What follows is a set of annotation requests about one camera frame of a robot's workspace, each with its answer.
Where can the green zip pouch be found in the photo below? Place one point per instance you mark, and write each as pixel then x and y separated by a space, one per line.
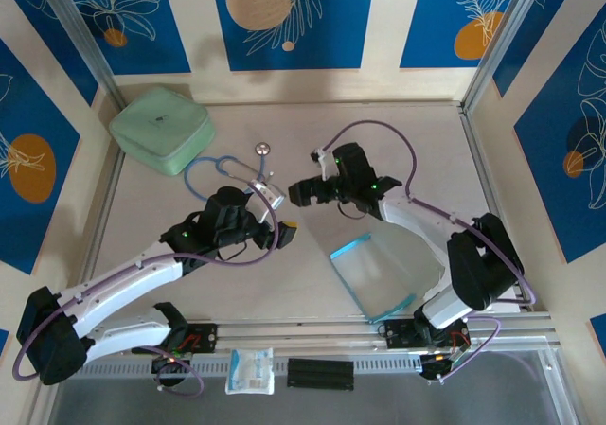
pixel 158 129

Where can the aluminium side rail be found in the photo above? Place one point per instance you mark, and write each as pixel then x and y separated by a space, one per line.
pixel 94 254
pixel 479 150

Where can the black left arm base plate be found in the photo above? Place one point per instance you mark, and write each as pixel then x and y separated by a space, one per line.
pixel 203 337

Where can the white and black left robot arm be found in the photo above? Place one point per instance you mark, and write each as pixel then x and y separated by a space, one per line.
pixel 118 283

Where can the black ribbed block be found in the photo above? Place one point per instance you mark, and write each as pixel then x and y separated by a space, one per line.
pixel 321 374

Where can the white plastic packet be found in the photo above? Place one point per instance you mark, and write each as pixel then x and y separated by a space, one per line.
pixel 250 370

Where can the grey metal sheet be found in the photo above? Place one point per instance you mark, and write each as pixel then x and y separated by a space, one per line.
pixel 379 406

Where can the aluminium frame post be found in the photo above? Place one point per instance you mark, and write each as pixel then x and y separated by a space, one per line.
pixel 509 32
pixel 79 32

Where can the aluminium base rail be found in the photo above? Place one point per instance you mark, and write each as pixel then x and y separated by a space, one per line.
pixel 303 335

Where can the blue stethoscope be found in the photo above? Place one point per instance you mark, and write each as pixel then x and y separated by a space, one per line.
pixel 262 148

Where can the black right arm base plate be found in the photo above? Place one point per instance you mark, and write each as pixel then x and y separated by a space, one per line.
pixel 397 337

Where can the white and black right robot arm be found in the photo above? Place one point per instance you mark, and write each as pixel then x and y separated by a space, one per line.
pixel 487 264

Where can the black base electronics module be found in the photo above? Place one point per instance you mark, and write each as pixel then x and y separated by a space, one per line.
pixel 168 366
pixel 438 366

